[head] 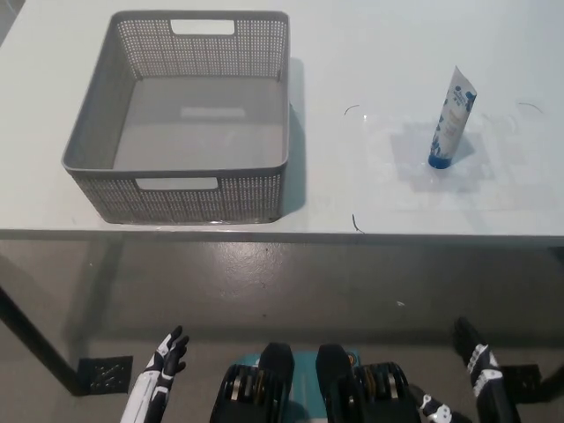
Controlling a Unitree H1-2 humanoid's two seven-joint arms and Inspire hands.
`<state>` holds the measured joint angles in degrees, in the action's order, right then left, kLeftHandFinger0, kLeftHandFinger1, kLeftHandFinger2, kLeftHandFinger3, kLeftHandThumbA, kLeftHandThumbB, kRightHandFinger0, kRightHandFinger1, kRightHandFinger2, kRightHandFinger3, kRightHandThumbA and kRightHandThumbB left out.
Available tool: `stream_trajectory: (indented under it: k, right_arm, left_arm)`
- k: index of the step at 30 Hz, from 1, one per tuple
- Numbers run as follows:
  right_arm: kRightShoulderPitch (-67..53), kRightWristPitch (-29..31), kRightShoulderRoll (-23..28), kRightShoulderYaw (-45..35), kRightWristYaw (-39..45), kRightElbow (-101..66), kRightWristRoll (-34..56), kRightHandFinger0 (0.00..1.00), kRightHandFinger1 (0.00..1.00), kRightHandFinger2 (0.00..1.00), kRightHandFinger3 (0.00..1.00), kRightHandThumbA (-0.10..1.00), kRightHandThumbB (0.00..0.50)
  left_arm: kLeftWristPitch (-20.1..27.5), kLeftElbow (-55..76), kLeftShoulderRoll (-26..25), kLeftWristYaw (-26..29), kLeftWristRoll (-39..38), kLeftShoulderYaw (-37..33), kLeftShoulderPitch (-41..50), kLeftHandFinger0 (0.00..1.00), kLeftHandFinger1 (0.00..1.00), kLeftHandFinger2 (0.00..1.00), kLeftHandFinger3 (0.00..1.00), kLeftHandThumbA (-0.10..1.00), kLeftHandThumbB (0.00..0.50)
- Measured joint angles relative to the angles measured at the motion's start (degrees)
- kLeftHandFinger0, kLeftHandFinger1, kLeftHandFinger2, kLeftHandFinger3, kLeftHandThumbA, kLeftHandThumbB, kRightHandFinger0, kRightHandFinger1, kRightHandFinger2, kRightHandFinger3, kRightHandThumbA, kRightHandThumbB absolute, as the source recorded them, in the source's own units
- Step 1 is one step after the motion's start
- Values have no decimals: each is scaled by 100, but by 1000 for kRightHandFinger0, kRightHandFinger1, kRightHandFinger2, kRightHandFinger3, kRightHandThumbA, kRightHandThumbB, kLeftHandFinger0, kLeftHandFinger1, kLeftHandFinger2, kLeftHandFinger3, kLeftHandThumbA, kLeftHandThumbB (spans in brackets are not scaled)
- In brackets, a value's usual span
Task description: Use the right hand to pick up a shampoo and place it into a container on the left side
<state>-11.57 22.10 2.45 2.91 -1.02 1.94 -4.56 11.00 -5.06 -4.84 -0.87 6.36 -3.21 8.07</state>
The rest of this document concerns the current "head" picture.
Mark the clear plastic sheet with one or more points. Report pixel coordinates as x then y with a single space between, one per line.
379 189

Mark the grey perforated plastic basket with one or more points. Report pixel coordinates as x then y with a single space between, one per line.
92 119

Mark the black metal table leg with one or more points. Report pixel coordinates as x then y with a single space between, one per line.
39 337

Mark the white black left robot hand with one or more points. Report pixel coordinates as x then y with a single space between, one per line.
147 388

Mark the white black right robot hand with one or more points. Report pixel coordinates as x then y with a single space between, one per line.
489 383

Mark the white blue shampoo tube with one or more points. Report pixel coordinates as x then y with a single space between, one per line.
453 119

